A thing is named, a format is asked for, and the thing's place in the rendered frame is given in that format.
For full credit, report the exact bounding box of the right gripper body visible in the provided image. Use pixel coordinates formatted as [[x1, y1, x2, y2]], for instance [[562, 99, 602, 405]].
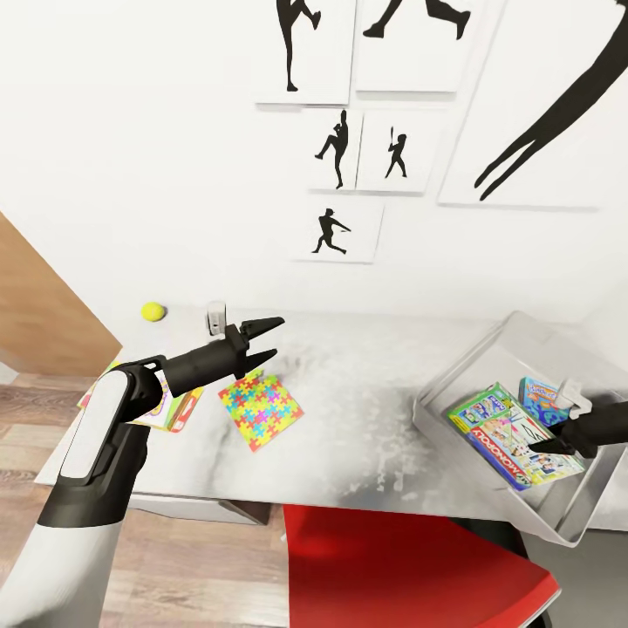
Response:
[[563, 402, 628, 460]]

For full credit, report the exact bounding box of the board game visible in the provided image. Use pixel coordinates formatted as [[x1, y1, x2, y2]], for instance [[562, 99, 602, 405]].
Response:
[[78, 371, 204, 433], [447, 381, 585, 491], [518, 377, 570, 427]]

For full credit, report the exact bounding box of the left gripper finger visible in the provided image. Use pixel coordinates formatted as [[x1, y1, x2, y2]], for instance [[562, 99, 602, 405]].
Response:
[[245, 348, 278, 374], [239, 317, 285, 349]]

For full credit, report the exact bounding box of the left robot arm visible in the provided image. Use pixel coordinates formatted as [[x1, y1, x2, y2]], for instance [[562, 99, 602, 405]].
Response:
[[0, 299, 285, 628]]

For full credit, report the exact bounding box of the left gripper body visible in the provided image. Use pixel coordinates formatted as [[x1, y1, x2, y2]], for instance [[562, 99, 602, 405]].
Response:
[[188, 324, 249, 387]]

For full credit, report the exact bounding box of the jigsaw puzzle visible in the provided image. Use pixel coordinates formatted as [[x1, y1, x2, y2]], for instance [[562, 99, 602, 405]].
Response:
[[219, 368, 304, 453]]

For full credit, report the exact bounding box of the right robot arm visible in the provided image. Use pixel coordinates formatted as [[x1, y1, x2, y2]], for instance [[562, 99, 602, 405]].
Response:
[[529, 378, 628, 460]]

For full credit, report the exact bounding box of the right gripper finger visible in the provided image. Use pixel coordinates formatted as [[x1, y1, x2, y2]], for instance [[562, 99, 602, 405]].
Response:
[[529, 429, 577, 456], [548, 420, 567, 437]]

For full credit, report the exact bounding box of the tennis ball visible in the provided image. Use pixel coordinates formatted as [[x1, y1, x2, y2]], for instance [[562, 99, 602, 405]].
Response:
[[141, 301, 164, 322]]

